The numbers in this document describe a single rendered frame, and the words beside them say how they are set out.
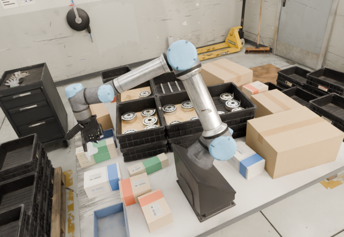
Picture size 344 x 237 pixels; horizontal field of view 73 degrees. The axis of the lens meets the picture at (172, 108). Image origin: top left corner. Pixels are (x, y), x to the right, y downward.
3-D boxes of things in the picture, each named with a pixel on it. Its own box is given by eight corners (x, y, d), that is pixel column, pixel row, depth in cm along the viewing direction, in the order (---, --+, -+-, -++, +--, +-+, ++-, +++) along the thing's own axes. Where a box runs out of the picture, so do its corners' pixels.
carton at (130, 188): (148, 180, 137) (146, 172, 133) (153, 197, 127) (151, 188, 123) (121, 189, 134) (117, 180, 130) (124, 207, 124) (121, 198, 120)
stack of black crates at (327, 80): (352, 119, 248) (367, 80, 224) (329, 128, 239) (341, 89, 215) (318, 101, 282) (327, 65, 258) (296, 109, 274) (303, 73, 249)
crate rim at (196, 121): (212, 120, 146) (212, 116, 144) (165, 129, 143) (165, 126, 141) (195, 91, 179) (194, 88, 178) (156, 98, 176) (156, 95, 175)
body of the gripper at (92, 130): (101, 142, 108) (92, 119, 103) (82, 144, 108) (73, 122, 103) (104, 132, 115) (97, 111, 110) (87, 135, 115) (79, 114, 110)
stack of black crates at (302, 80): (317, 102, 281) (324, 76, 263) (297, 109, 273) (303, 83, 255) (291, 89, 313) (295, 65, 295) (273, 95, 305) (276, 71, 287)
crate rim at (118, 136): (165, 129, 143) (165, 126, 141) (116, 139, 139) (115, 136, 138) (156, 98, 176) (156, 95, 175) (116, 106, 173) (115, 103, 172)
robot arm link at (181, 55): (234, 145, 112) (188, 36, 102) (242, 157, 97) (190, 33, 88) (211, 154, 113) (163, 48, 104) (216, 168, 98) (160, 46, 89)
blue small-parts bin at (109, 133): (114, 135, 177) (112, 128, 174) (117, 147, 165) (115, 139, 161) (88, 143, 173) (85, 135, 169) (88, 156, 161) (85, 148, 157)
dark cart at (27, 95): (71, 147, 282) (41, 80, 234) (31, 160, 271) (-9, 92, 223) (70, 122, 330) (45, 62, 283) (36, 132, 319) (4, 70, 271)
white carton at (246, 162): (263, 171, 133) (265, 160, 129) (246, 180, 130) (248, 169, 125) (240, 151, 149) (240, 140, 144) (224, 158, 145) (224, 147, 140)
